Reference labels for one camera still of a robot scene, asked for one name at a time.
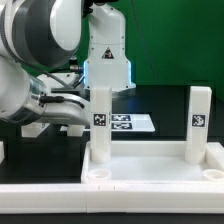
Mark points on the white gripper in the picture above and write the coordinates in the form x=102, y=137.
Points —
x=74, y=109

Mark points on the white desk top tray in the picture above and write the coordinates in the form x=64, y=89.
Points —
x=151, y=161

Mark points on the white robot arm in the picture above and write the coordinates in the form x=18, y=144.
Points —
x=43, y=34

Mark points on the white left obstacle block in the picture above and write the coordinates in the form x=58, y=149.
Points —
x=2, y=155

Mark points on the white front obstacle bar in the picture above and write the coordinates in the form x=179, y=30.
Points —
x=202, y=197

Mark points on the marker tag base plate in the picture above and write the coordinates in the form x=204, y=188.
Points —
x=125, y=122

